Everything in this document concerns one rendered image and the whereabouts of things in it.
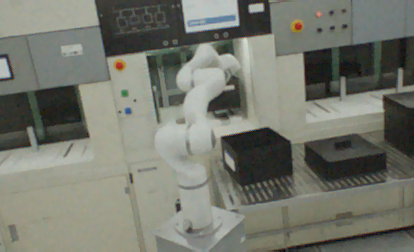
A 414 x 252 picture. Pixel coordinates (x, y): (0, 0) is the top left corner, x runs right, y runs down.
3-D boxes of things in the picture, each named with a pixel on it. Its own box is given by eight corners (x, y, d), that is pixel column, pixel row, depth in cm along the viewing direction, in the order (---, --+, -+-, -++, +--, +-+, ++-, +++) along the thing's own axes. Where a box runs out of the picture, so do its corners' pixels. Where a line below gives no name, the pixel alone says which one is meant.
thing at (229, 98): (205, 119, 244) (198, 68, 236) (201, 112, 264) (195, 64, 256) (244, 113, 246) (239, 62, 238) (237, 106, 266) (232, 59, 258)
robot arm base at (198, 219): (202, 242, 149) (196, 198, 144) (165, 229, 161) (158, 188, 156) (231, 218, 163) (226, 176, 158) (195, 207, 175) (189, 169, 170)
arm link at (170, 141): (204, 189, 150) (196, 129, 143) (157, 189, 154) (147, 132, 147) (210, 175, 161) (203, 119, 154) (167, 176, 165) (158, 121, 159)
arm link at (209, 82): (174, 162, 152) (216, 161, 148) (166, 140, 145) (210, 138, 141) (196, 84, 189) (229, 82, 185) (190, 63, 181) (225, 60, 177)
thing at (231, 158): (222, 166, 214) (219, 136, 208) (270, 155, 219) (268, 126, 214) (240, 187, 188) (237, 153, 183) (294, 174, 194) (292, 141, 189)
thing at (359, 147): (328, 183, 181) (327, 156, 177) (302, 159, 209) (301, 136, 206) (389, 171, 185) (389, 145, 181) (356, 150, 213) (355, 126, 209)
